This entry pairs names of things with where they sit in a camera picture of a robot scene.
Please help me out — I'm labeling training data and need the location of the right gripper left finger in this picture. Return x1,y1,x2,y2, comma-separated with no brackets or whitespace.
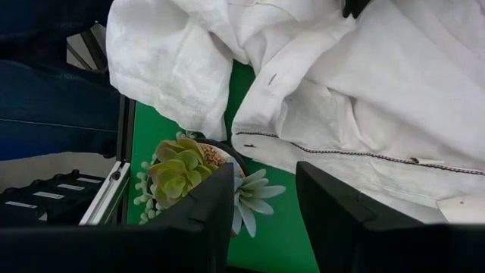
0,162,236,273

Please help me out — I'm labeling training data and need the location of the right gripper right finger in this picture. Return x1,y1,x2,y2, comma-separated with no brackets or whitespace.
295,161,485,273

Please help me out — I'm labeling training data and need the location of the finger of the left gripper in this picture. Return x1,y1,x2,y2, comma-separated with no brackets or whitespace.
343,0,371,19

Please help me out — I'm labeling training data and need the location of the white linen shirt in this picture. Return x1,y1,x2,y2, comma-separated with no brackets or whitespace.
105,0,485,224

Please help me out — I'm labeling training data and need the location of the green table mat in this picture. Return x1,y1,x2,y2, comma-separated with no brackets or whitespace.
127,60,321,273

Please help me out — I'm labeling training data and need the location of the black device with white labels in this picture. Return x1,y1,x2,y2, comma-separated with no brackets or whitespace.
0,168,108,228

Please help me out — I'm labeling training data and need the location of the dark blue fabric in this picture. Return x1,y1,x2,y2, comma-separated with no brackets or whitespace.
0,0,123,161

